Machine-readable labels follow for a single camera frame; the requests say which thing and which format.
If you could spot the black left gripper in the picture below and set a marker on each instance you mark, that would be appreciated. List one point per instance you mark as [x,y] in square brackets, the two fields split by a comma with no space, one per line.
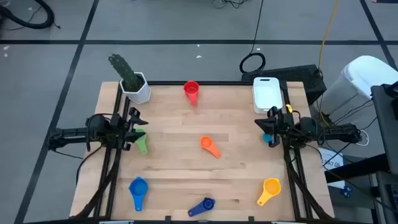
[119,130]

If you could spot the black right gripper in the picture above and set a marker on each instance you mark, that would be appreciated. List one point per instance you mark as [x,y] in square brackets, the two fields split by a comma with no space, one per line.
[287,127]

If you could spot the teal measuring cup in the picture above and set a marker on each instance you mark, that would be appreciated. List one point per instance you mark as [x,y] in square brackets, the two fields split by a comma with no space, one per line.
[266,138]

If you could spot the green measuring cup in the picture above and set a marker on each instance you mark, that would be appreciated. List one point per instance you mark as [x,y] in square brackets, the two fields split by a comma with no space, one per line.
[142,146]

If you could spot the yellow measuring cup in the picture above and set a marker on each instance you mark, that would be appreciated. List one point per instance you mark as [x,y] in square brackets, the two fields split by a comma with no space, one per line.
[272,186]

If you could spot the medium blue measuring cup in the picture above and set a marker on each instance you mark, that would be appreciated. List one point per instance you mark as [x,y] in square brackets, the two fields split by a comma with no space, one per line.
[138,187]

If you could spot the orange measuring cup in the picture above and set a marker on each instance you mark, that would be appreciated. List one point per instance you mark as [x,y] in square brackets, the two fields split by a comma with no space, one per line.
[206,142]

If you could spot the red measuring cup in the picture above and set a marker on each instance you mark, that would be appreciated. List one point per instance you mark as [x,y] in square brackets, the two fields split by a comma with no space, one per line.
[191,88]

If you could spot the navy blue measuring cup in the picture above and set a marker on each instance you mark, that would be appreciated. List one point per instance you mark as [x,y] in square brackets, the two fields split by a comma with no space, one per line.
[207,203]

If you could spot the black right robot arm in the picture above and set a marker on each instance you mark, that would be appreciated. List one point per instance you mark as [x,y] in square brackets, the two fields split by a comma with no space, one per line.
[339,132]

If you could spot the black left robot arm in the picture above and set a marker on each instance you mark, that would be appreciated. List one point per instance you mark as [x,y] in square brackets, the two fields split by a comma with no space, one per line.
[74,133]

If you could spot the white plastic basket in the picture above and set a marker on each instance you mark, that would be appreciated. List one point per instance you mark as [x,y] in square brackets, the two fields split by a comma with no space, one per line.
[266,93]

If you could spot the white hexagonal plant pot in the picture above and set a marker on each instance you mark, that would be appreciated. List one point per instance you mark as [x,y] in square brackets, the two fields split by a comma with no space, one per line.
[141,95]

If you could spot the green cactus plant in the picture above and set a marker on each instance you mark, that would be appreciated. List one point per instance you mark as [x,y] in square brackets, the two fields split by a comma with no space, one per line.
[122,70]

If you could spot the black perforated computer case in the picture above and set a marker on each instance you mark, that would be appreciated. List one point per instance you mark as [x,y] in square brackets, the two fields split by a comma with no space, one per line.
[298,76]

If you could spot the white paper label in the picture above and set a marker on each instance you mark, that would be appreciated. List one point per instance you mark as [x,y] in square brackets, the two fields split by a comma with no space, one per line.
[331,157]

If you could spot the black desk crossbar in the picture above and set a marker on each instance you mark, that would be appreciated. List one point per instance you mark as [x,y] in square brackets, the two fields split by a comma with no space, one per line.
[357,168]

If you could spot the small blue connectors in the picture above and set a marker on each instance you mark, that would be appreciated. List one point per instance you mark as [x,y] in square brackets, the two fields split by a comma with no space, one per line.
[345,191]

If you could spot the white lidded bin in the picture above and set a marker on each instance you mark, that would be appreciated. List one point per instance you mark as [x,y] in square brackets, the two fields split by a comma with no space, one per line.
[367,73]

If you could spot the black desk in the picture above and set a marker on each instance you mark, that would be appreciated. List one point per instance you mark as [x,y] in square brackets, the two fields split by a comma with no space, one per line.
[387,124]

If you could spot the black aluminium table frame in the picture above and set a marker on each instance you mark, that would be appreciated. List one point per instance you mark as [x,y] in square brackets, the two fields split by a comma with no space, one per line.
[202,83]

